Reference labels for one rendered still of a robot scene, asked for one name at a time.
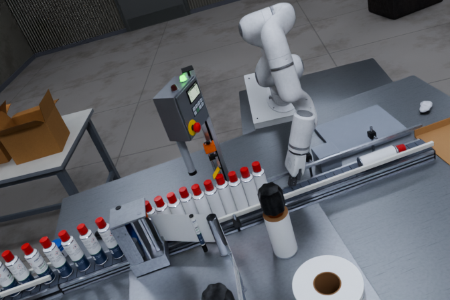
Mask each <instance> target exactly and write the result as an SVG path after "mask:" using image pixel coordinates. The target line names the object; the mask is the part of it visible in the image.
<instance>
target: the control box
mask: <svg viewBox="0 0 450 300"><path fill-rule="evenodd" d="M179 77H180V76H174V77H173V78H172V79H171V80H170V81H169V82H168V83H167V84H166V85H165V86H164V87H163V88H162V89H161V90H160V91H159V92H158V93H157V94H156V95H155V97H154V98H153V102H154V103H155V106H156V109H157V112H158V113H159V116H160V118H161V121H162V123H163V126H164V128H165V131H166V133H167V136H168V138H169V140H170V141H191V140H192V139H193V138H194V136H195V135H196V132H195V131H193V130H192V125H194V123H199V124H200V125H201V127H202V125H203V124H204V123H205V121H206V120H207V118H208V117H209V114H208V111H207V108H206V105H204V106H203V108H202V109H201V110H200V112H199V113H198V114H197V115H196V117H195V116H194V114H193V111H192V107H193V106H194V105H195V103H197V101H198V100H199V99H200V97H201V96H202V93H201V91H200V95H199V96H198V97H197V98H196V99H195V100H194V102H193V103H192V104H190V101H189V98H188V95H187V93H186V90H187V89H188V88H189V87H190V86H191V85H192V84H193V83H194V82H195V81H196V82H197V84H198V81H197V79H196V77H194V76H189V77H188V78H187V81H186V82H184V83H181V82H180V79H179ZM173 84H175V85H176V86H177V87H178V89H179V90H178V91H177V92H172V91H171V85H173ZM198 87H199V85H198ZM199 89H200V87H199Z"/></svg>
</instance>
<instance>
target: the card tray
mask: <svg viewBox="0 0 450 300"><path fill-rule="evenodd" d="M414 132H415V138H416V139H422V140H423V141H424V142H426V143H428V142H430V141H433V142H434V146H432V148H433V149H434V150H435V154H436V155H437V156H439V157H440V158H441V159H442V160H443V161H445V162H446V163H447V164H449V165H450V117H449V118H447V119H443V120H442V121H438V122H436V123H433V124H430V125H427V126H424V127H421V128H419V129H416V130H414Z"/></svg>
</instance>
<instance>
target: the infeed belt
mask: <svg viewBox="0 0 450 300"><path fill-rule="evenodd" d="M425 143H426V142H424V141H423V140H422V139H421V140H418V141H415V142H412V143H409V144H407V145H405V147H406V150H408V149H411V148H413V147H417V146H419V145H422V144H425ZM430 150H433V148H432V147H429V148H427V149H423V150H421V151H418V152H416V153H412V154H410V155H407V156H404V157H401V158H399V159H396V160H394V161H390V162H388V163H385V164H382V165H379V166H377V167H373V168H372V169H368V170H366V171H363V172H360V173H357V174H355V175H351V176H349V177H346V178H343V179H341V180H338V181H335V182H332V183H329V184H327V185H324V186H321V187H318V188H316V189H314V190H310V191H308V192H305V193H302V194H299V195H297V196H293V197H292V198H288V199H286V200H285V203H286V202H290V201H291V200H295V199H297V198H300V197H303V196H306V195H308V194H312V193H314V192H317V191H319V190H322V189H325V188H328V187H330V186H333V185H336V184H338V183H341V182H344V181H347V180H349V179H353V178H355V177H358V176H361V175H364V174H366V173H369V172H371V171H375V170H377V169H380V168H383V167H386V166H388V165H392V164H393V163H397V162H399V161H402V160H405V159H408V158H410V157H414V156H416V155H419V154H421V153H424V152H427V151H430ZM358 167H359V165H358V163H354V164H351V165H349V166H345V167H343V168H341V169H337V170H335V171H331V172H329V173H326V174H324V175H320V176H318V177H316V178H315V177H314V178H312V179H309V180H307V181H304V182H301V183H298V184H297V185H296V186H290V187H287V188H285V189H282V191H283V194H287V193H289V192H292V191H295V190H298V189H300V188H304V187H305V186H308V185H311V184H313V183H317V182H319V181H322V180H325V179H328V178H330V177H333V176H336V175H339V174H341V173H345V172H347V171H350V170H353V169H355V168H358ZM259 212H262V208H261V209H259V210H257V211H252V212H249V213H248V214H246V215H241V216H238V217H239V219H242V218H245V217H247V216H251V215H253V214H256V213H259ZM231 222H232V219H230V220H227V221H225V222H223V223H221V224H220V225H221V226H223V225H225V224H228V223H231ZM175 242H179V241H167V243H168V245H170V244H173V243H175ZM105 254H106V255H107V257H108V260H107V262H106V263H105V264H104V265H102V266H98V265H96V263H95V261H94V260H93V258H90V259H88V260H89V262H90V264H91V266H90V268H89V269H88V270H87V271H85V272H83V273H81V272H80V271H79V270H78V269H77V267H76V265H71V267H72V268H73V270H74V272H73V273H72V275H71V276H70V277H68V278H66V279H63V278H62V277H61V276H60V279H59V283H58V284H59V285H60V284H62V283H65V282H68V281H71V280H73V279H77V278H78V277H82V276H84V275H87V274H90V273H93V272H95V271H99V270H100V269H104V268H107V267H109V266H112V265H115V264H117V263H121V262H123V261H125V260H127V259H126V257H125V256H124V257H123V258H121V259H119V260H115V259H114V258H113V256H112V254H111V253H110V252H106V253H105Z"/></svg>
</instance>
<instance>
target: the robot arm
mask: <svg viewBox="0 0 450 300"><path fill-rule="evenodd" d="M295 20H296V14H295V9H294V7H293V6H292V5H291V4H290V3H277V4H275V5H271V6H270V7H266V8H264V9H261V10H258V11H255V12H253V13H250V14H248V15H245V16H244V17H243V18H242V19H241V20H240V22H239V25H238V29H239V32H240V35H241V37H242V39H243V40H244V41H245V42H247V43H248V44H250V45H253V46H257V47H260V50H261V53H262V56H261V58H260V60H259V61H258V64H257V65H256V68H255V73H254V74H255V78H256V81H257V83H258V85H259V86H262V87H264V88H268V87H269V89H268V90H267V95H266V98H267V103H268V105H269V106H270V107H271V108H272V109H273V110H274V111H276V112H278V113H287V112H289V111H291V110H293V109H294V108H295V110H296V111H295V112H294V113H293V120H292V125H291V132H290V137H289V144H288V151H287V156H286V159H285V167H286V168H287V170H288V172H289V176H290V177H289V180H288V185H289V187H290V186H296V185H297V181H298V180H301V176H303V174H304V171H305V162H306V154H307V152H309V147H310V143H311V137H312V134H313V131H314V130H315V128H316V126H317V124H318V118H317V113H316V110H315V106H314V103H313V101H312V99H311V97H310V96H309V95H308V94H307V93H306V92H305V91H304V90H302V88H301V85H300V83H299V79H300V77H301V76H302V75H303V71H304V65H303V61H302V59H301V58H300V57H299V56H298V55H296V54H291V51H290V49H289V45H288V42H287V38H286V35H287V34H288V33H289V32H290V30H291V29H292V27H293V26H294V24H295Z"/></svg>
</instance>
